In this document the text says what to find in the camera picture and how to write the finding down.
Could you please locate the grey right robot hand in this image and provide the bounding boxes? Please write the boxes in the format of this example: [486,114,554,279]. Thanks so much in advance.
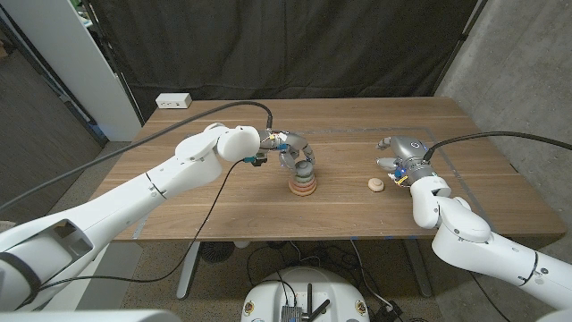
[375,136,442,185]

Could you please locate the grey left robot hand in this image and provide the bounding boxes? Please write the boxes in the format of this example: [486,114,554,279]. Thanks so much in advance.
[257,129,316,171]

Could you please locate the small grey toy ring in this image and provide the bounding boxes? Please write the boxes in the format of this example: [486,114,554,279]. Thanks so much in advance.
[294,160,315,178]

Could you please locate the black curtain backdrop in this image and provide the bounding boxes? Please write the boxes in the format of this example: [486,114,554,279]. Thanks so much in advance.
[87,0,482,120]

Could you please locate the grey table leg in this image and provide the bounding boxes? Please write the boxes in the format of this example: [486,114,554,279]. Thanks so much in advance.
[401,239,434,299]

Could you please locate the white power strip box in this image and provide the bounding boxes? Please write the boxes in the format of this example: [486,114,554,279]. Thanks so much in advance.
[155,92,193,110]

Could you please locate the round black floor fan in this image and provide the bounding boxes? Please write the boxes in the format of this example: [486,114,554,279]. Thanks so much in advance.
[199,241,237,264]

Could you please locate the white robot torso base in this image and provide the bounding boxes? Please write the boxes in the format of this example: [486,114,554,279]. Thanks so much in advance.
[240,267,371,322]

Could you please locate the white table leg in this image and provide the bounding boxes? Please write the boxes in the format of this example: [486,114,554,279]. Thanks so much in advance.
[175,241,202,301]

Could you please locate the black power adapter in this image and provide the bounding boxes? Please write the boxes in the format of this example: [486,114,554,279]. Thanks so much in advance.
[373,300,403,322]

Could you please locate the black antenna electronics module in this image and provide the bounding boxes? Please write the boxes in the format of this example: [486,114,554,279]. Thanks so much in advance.
[280,283,332,322]

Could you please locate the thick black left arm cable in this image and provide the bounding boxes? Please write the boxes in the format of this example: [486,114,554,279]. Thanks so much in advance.
[0,100,274,214]

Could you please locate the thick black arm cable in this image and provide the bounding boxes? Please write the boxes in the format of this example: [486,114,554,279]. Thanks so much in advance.
[422,130,572,163]
[0,100,274,214]

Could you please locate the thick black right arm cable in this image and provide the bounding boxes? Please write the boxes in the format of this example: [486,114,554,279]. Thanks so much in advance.
[422,130,572,163]

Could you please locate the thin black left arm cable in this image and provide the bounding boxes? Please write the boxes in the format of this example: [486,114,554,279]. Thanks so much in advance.
[38,157,247,292]

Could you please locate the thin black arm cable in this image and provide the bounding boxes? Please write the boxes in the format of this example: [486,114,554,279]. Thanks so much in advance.
[38,157,247,292]
[467,271,514,322]

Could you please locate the white floor cable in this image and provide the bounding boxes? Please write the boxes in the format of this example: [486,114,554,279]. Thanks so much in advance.
[349,240,397,310]

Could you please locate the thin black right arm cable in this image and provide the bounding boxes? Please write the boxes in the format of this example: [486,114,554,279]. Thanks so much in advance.
[467,271,514,322]

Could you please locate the white wall panel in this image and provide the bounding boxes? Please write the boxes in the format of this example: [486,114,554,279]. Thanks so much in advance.
[0,0,143,142]

